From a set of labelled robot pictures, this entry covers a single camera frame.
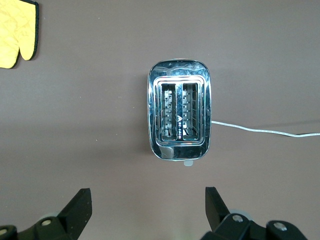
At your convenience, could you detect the yellow quilted oven mitt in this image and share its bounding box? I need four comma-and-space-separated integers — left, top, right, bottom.
0, 0, 40, 69

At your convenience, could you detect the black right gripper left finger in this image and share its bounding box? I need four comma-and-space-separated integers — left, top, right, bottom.
0, 187, 93, 240

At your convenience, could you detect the white toaster power cord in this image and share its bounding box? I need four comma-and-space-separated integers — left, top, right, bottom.
211, 120, 320, 139

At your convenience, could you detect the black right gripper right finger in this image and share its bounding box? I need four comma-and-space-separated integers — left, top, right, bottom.
199, 186, 309, 240

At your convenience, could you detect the chrome and beige two-slot toaster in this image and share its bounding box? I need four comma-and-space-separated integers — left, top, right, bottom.
146, 58, 213, 167

